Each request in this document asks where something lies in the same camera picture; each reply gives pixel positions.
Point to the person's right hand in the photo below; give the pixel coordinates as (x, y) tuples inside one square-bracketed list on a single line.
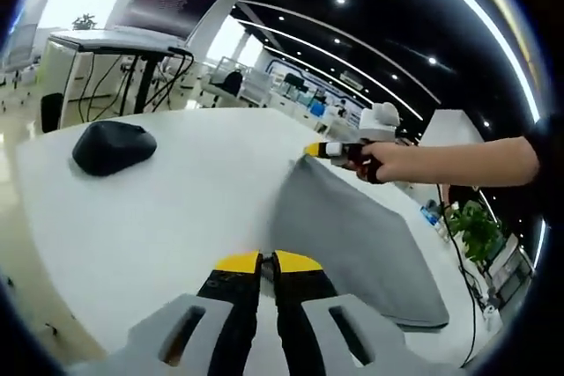
[(396, 162)]

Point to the black computer mouse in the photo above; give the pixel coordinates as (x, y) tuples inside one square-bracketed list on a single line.
[(112, 147)]

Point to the grey towel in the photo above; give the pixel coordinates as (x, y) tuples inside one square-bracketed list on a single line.
[(352, 239)]

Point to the black office chair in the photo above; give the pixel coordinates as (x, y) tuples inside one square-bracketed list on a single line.
[(232, 83)]

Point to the blue packet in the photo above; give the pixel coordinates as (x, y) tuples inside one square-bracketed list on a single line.
[(431, 216)]

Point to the black waste bin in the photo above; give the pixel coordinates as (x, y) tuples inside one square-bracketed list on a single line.
[(51, 112)]

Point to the white laptop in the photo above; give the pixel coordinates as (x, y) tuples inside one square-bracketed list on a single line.
[(176, 2)]

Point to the green potted plant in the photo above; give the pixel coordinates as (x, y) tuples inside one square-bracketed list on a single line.
[(478, 230)]

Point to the white standing desk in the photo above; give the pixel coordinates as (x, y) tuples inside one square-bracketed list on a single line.
[(88, 68)]

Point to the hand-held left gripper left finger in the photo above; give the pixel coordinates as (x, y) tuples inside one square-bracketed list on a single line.
[(229, 305)]

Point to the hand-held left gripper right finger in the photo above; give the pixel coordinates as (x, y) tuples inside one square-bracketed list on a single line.
[(299, 305)]

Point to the blue storage box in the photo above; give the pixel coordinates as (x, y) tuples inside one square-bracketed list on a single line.
[(316, 108)]

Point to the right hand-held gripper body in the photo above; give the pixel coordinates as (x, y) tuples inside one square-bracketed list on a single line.
[(381, 123)]

